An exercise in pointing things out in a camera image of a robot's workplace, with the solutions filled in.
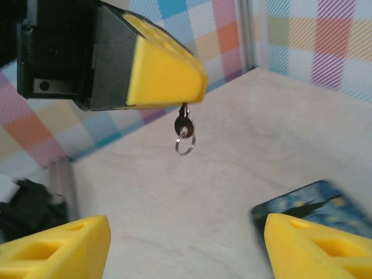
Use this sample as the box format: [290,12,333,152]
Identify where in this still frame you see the aluminium frame corner post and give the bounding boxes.
[238,0,258,72]
[48,159,81,224]

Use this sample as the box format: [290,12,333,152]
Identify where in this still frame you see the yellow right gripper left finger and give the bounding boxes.
[0,214,112,279]

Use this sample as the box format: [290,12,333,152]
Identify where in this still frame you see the silver key ring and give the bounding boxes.
[174,133,197,156]

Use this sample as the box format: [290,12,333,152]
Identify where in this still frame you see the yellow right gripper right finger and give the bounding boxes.
[263,213,372,279]

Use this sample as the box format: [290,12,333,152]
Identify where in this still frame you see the starry night print tin box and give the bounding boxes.
[250,179,372,242]

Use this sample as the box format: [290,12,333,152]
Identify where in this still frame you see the small silver key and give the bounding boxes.
[174,103,195,139]

